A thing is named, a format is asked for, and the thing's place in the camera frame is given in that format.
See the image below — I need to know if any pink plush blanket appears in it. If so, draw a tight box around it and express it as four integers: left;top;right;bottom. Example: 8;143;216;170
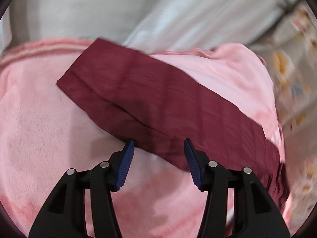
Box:
1;40;285;237

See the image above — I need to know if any grey floral bedding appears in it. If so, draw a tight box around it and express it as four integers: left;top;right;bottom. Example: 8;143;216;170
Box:
250;1;316;234

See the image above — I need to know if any white satin curtain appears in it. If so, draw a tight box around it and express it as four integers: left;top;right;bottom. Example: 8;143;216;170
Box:
1;0;297;53

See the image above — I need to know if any maroon puffer jacket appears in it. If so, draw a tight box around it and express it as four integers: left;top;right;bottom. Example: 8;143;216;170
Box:
57;39;290;209

